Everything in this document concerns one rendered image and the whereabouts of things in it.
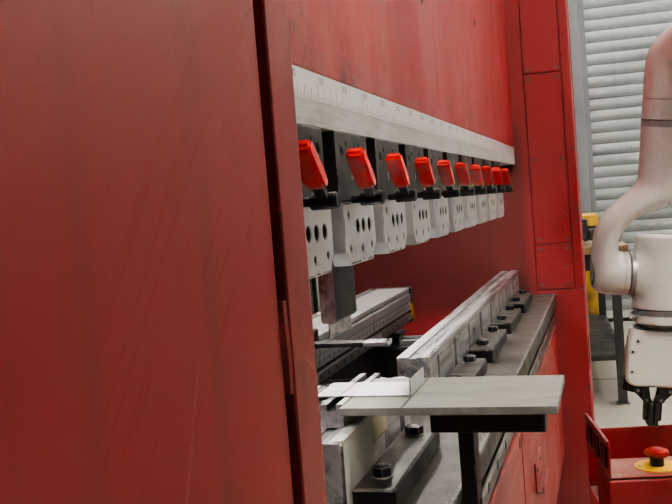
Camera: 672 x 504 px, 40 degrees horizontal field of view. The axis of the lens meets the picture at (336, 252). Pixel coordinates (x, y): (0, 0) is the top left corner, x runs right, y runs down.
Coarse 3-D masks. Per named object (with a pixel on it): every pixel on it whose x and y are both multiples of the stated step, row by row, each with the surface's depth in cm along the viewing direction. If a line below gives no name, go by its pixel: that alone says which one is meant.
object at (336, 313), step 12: (324, 276) 116; (336, 276) 118; (348, 276) 123; (324, 288) 117; (336, 288) 117; (348, 288) 123; (324, 300) 117; (336, 300) 117; (348, 300) 122; (324, 312) 117; (336, 312) 117; (348, 312) 122; (336, 324) 120; (348, 324) 125
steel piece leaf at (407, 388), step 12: (420, 372) 122; (360, 384) 126; (372, 384) 125; (384, 384) 124; (396, 384) 124; (408, 384) 123; (420, 384) 122; (348, 396) 119; (360, 396) 118; (372, 396) 118; (384, 396) 117; (396, 396) 117
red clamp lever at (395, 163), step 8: (392, 160) 126; (400, 160) 126; (392, 168) 127; (400, 168) 127; (392, 176) 128; (400, 176) 128; (408, 176) 130; (400, 184) 130; (408, 184) 130; (400, 192) 132; (408, 192) 132; (416, 192) 133; (400, 200) 132; (408, 200) 132
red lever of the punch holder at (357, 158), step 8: (352, 152) 107; (360, 152) 107; (352, 160) 107; (360, 160) 107; (368, 160) 109; (352, 168) 108; (360, 168) 108; (368, 168) 108; (360, 176) 109; (368, 176) 109; (360, 184) 111; (368, 184) 110; (360, 192) 114; (368, 192) 112; (376, 192) 113; (384, 192) 114; (352, 200) 114; (360, 200) 113; (368, 200) 113; (376, 200) 113; (384, 200) 113
